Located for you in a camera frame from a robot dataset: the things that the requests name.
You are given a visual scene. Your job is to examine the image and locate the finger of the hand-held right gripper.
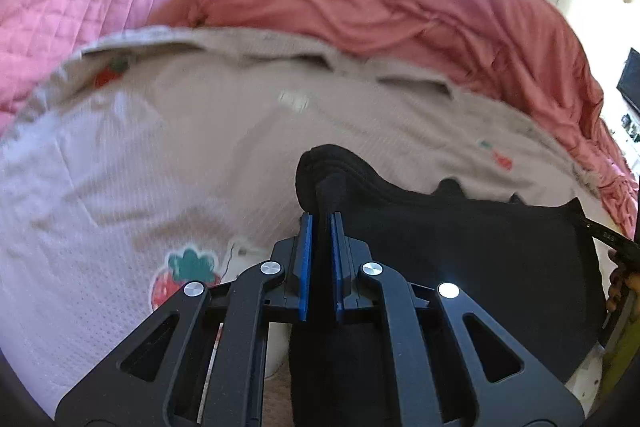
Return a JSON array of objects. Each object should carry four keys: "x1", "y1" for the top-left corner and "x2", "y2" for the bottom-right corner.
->
[{"x1": 582, "y1": 219, "x2": 640, "y2": 267}]

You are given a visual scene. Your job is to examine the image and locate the black sweater with orange patches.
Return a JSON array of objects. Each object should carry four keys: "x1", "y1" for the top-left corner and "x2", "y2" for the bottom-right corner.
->
[{"x1": 287, "y1": 146, "x2": 606, "y2": 427}]

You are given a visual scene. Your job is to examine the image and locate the salmon pink duvet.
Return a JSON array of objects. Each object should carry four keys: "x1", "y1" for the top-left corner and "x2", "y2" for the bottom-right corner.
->
[{"x1": 150, "y1": 0, "x2": 636, "y2": 238}]

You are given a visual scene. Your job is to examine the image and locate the yellow-green cloth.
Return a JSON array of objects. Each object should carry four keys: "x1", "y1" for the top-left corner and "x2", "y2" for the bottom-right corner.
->
[{"x1": 597, "y1": 277, "x2": 640, "y2": 403}]

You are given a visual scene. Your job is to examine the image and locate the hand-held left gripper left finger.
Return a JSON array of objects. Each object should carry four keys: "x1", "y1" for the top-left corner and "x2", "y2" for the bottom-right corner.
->
[{"x1": 55, "y1": 213, "x2": 313, "y2": 427}]

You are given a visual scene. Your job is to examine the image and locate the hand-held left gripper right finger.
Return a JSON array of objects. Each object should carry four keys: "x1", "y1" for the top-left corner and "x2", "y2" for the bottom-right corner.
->
[{"x1": 327, "y1": 212, "x2": 586, "y2": 427}]

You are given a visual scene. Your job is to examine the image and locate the beige strawberry print bed sheet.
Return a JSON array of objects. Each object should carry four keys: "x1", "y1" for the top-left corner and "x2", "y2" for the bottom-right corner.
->
[{"x1": 0, "y1": 24, "x2": 626, "y2": 418}]

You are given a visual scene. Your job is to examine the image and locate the pink quilted blanket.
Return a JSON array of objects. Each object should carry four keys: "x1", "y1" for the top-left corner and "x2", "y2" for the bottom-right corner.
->
[{"x1": 0, "y1": 0, "x2": 191, "y2": 132}]

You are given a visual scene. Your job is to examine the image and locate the black flat screen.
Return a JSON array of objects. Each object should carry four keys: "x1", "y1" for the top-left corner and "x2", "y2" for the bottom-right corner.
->
[{"x1": 616, "y1": 48, "x2": 640, "y2": 114}]

